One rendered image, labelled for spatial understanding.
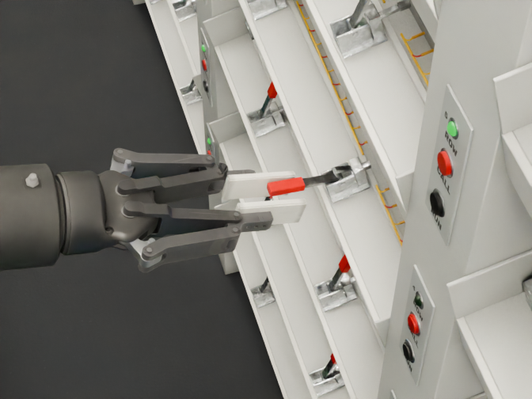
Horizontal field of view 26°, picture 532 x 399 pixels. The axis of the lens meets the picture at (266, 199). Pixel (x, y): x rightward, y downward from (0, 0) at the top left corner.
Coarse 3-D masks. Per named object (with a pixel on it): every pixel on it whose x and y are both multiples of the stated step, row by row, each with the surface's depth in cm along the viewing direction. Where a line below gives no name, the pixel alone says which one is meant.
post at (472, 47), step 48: (480, 0) 64; (528, 0) 58; (480, 48) 66; (528, 48) 61; (432, 96) 75; (480, 96) 67; (432, 144) 78; (480, 144) 69; (480, 192) 71; (432, 240) 82; (480, 240) 75; (528, 240) 76; (432, 288) 85; (432, 336) 88; (384, 384) 106; (432, 384) 91; (480, 384) 92
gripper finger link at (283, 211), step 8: (272, 200) 109; (280, 200) 109; (288, 200) 110; (296, 200) 110; (304, 200) 110; (240, 208) 108; (248, 208) 108; (256, 208) 108; (264, 208) 109; (272, 208) 109; (280, 208) 109; (288, 208) 110; (296, 208) 110; (304, 208) 111; (280, 216) 110; (288, 216) 111; (296, 216) 111; (272, 224) 111
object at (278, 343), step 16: (224, 208) 183; (240, 240) 183; (240, 256) 182; (256, 256) 181; (240, 272) 180; (256, 272) 179; (256, 288) 175; (256, 304) 176; (272, 304) 176; (256, 320) 175; (272, 320) 174; (272, 336) 173; (288, 336) 172; (272, 352) 171; (288, 352) 171; (288, 368) 169; (288, 384) 168; (304, 384) 167
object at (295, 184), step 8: (320, 176) 112; (328, 176) 112; (336, 176) 111; (272, 184) 110; (280, 184) 110; (288, 184) 110; (296, 184) 110; (304, 184) 110; (312, 184) 111; (320, 184) 111; (272, 192) 110; (280, 192) 110; (288, 192) 110
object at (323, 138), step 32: (256, 32) 127; (288, 32) 126; (288, 64) 124; (288, 96) 121; (320, 96) 120; (320, 128) 118; (320, 160) 116; (320, 192) 114; (384, 192) 112; (352, 224) 111; (384, 224) 110; (352, 256) 109; (384, 256) 108; (384, 288) 106; (384, 320) 99
